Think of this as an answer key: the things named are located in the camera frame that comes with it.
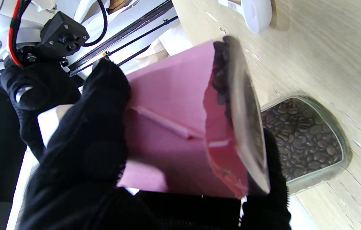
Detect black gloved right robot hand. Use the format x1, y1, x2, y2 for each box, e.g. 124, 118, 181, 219
0, 62, 82, 161

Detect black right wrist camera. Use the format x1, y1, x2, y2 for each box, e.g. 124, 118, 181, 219
39, 11, 90, 58

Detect black right camera cable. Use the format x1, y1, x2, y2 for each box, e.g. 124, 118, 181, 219
83, 0, 109, 47

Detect pink square coffee jar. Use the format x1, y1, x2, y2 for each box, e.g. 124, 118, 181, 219
117, 35, 271, 200

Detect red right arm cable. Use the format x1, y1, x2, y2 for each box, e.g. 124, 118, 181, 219
8, 0, 25, 67

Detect black stand frame bars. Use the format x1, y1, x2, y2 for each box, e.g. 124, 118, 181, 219
68, 0, 180, 76

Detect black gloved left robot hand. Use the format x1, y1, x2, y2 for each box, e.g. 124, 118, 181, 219
19, 58, 292, 230

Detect glass jar of coffee beans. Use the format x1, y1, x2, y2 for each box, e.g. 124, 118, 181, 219
260, 95, 350, 196

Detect white plastic spoon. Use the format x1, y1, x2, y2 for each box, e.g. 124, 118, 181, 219
218, 0, 273, 35

